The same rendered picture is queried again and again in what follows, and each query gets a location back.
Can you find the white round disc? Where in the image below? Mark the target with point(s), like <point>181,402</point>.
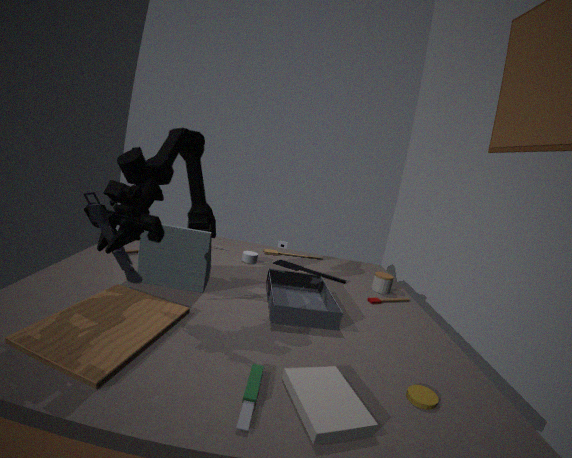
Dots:
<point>249,257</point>

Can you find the dark grey roasting tin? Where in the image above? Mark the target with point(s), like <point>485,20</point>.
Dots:
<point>301,300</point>

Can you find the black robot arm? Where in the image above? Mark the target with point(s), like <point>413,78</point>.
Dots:
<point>158,170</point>

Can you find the white cylindrical container with tan lid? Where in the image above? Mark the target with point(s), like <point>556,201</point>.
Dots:
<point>382,282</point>

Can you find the wooden board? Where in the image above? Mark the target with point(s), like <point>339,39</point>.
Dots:
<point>93,340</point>

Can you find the black flat spatula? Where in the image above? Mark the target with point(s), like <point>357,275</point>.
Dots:
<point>297,267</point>

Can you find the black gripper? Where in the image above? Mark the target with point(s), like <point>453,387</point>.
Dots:
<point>131,224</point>

